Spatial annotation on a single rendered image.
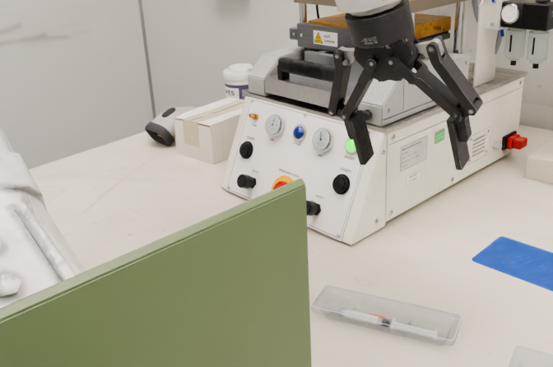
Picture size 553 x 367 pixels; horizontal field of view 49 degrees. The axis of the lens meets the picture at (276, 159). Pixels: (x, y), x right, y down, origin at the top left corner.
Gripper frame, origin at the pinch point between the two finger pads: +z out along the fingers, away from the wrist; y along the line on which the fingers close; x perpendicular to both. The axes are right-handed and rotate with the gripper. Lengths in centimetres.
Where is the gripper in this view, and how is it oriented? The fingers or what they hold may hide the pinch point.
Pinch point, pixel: (411, 154)
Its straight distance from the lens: 82.1
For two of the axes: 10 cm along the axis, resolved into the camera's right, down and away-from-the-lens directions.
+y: 7.9, 0.4, -6.1
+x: 5.4, -5.3, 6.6
